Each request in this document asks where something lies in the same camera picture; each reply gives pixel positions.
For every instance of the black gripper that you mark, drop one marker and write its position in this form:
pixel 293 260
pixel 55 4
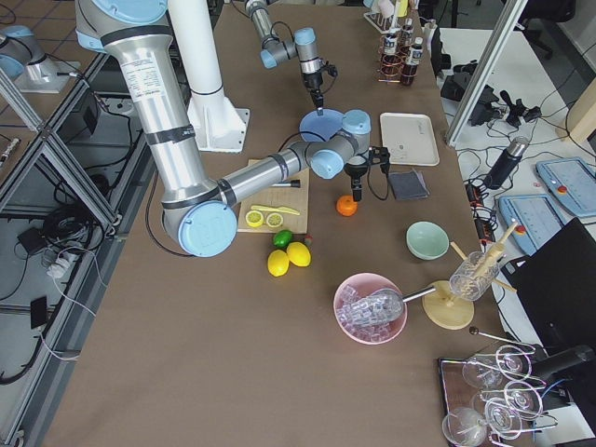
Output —
pixel 357 170
pixel 311 81

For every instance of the orange fruit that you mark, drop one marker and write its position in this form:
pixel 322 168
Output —
pixel 346 205

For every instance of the blue round plate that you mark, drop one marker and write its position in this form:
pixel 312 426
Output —
pixel 320 128

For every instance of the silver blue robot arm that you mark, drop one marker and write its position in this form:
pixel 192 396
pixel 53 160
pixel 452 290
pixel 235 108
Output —
pixel 280 44
pixel 167 55

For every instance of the grey folded cloth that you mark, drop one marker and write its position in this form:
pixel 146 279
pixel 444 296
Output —
pixel 408 185

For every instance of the steel muddler with black tip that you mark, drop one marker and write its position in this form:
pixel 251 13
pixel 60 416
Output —
pixel 291 184

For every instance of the wooden cutting board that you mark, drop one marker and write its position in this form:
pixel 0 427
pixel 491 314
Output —
pixel 295 198

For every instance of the cream rabbit tray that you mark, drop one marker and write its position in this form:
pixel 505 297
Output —
pixel 409 139

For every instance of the yellow plastic knife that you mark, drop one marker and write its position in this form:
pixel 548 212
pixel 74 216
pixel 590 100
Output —
pixel 280 209

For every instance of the tea bottle one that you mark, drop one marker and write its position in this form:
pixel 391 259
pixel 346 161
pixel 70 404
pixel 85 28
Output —
pixel 390 59

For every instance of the lemon half slice lower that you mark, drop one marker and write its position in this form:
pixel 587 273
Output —
pixel 274 220

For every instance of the lemon half slice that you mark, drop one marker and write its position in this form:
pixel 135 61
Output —
pixel 254 218
pixel 274 220

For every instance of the green bowl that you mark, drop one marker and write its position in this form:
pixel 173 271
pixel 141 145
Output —
pixel 426 240

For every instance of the whole yellow lemon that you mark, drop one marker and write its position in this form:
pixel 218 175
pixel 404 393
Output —
pixel 278 263
pixel 299 254

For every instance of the green lime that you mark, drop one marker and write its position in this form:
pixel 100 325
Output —
pixel 282 239

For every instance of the tea bottle three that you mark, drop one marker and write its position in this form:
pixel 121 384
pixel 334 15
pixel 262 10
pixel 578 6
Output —
pixel 409 68

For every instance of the tea bottle two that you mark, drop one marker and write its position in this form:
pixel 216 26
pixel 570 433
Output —
pixel 406 38

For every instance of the lemon half slice upper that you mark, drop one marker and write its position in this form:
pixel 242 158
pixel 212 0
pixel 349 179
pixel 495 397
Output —
pixel 254 218

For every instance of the pink cup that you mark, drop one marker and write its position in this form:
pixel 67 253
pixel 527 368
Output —
pixel 386 8

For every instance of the yellow cup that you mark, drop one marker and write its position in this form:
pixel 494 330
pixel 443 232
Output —
pixel 402 8

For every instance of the steel ice scoop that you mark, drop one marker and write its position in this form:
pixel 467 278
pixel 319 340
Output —
pixel 388 304

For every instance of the pink bowl with ice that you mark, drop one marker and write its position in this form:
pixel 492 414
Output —
pixel 368 308

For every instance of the black thermos bottle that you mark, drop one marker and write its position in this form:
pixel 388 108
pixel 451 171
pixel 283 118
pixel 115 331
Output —
pixel 507 161

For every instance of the clear glass mug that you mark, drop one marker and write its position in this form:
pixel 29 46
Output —
pixel 474 276

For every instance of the wooden cup tree stand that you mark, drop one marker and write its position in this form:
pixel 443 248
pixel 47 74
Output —
pixel 450 305

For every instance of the blue teach pendant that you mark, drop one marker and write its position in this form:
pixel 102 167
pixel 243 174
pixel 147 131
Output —
pixel 538 219
pixel 572 182

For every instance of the wine glass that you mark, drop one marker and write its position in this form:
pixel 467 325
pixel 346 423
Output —
pixel 464 427
pixel 482 372

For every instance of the copper wire bottle rack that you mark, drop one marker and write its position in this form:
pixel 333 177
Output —
pixel 397 81

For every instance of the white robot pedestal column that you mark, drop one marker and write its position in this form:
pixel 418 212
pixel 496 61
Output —
pixel 219 126

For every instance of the aluminium frame post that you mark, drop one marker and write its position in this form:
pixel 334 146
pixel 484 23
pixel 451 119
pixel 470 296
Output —
pixel 504 27

